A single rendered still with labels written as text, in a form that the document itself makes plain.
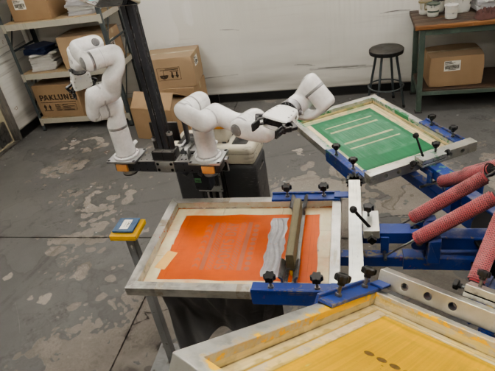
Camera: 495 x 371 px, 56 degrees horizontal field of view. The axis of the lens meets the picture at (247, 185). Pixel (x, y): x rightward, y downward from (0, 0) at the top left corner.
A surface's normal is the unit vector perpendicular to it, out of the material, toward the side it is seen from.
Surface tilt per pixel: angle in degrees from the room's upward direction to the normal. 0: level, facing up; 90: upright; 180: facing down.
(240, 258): 0
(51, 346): 0
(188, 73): 90
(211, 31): 90
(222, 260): 0
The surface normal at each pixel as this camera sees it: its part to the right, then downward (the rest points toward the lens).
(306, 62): -0.18, 0.55
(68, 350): -0.14, -0.84
